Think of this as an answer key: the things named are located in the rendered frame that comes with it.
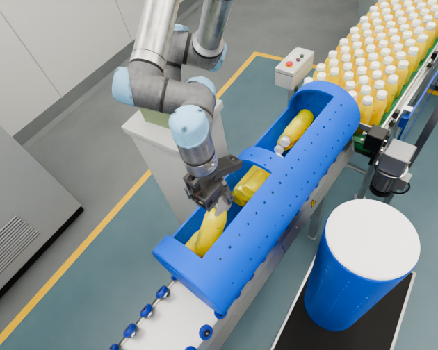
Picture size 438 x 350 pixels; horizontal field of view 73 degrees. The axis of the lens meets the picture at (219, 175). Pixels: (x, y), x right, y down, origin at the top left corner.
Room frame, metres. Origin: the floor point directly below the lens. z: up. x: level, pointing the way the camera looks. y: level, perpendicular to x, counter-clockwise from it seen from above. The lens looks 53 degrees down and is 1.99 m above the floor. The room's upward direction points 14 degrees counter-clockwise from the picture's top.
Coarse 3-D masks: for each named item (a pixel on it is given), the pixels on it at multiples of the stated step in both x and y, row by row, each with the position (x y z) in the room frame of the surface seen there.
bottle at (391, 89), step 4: (384, 84) 0.97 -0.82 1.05; (388, 84) 0.96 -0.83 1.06; (392, 84) 0.95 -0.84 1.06; (396, 84) 0.95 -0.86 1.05; (384, 88) 0.96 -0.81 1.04; (388, 88) 0.95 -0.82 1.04; (392, 88) 0.94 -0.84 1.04; (396, 88) 0.94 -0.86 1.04; (388, 92) 0.94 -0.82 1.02; (392, 92) 0.93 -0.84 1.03; (388, 96) 0.94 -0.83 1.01; (392, 96) 0.93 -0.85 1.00; (388, 100) 0.93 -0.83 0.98; (392, 100) 0.94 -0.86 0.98; (388, 104) 0.93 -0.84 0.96; (388, 108) 0.93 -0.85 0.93; (384, 112) 0.93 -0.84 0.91
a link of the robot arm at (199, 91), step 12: (168, 84) 0.55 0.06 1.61; (180, 84) 0.55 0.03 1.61; (192, 84) 0.56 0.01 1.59; (204, 84) 0.55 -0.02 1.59; (168, 96) 0.52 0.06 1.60; (180, 96) 0.52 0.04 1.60; (192, 96) 0.52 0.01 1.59; (204, 96) 0.52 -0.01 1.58; (168, 108) 0.52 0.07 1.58; (204, 108) 0.48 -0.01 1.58
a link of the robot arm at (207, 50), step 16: (208, 0) 0.90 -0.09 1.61; (224, 0) 0.84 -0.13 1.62; (208, 16) 0.92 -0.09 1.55; (224, 16) 0.90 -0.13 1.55; (208, 32) 0.95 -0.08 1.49; (192, 48) 1.03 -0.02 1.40; (208, 48) 0.98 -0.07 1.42; (224, 48) 1.03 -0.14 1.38; (192, 64) 1.03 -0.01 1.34; (208, 64) 1.01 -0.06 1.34
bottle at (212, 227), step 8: (216, 208) 0.44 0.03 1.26; (208, 216) 0.43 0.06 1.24; (224, 216) 0.42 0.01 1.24; (208, 224) 0.41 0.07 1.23; (216, 224) 0.40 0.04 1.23; (224, 224) 0.41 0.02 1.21; (200, 232) 0.41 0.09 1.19; (208, 232) 0.40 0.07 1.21; (216, 232) 0.39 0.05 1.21; (200, 240) 0.39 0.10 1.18; (208, 240) 0.38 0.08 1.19; (200, 248) 0.38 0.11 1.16; (208, 248) 0.37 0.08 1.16
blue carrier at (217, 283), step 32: (320, 96) 0.88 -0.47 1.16; (320, 128) 0.67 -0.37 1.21; (352, 128) 0.71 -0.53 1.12; (256, 160) 0.59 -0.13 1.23; (288, 160) 0.57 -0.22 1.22; (320, 160) 0.58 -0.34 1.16; (256, 192) 0.48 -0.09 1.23; (288, 192) 0.48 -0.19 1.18; (192, 224) 0.52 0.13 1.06; (256, 224) 0.39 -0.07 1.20; (288, 224) 0.42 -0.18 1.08; (160, 256) 0.36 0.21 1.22; (192, 256) 0.33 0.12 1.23; (224, 256) 0.32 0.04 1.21; (256, 256) 0.32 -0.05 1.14; (192, 288) 0.28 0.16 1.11; (224, 288) 0.25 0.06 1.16
